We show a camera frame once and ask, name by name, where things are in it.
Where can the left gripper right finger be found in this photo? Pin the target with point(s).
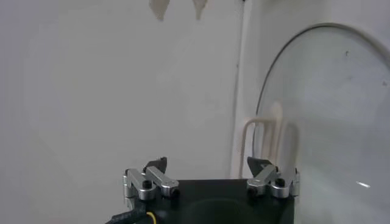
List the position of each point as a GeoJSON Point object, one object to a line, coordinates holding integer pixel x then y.
{"type": "Point", "coordinates": [280, 184]}

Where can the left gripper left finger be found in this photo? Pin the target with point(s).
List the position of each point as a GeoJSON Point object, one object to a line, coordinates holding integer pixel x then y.
{"type": "Point", "coordinates": [143, 185]}

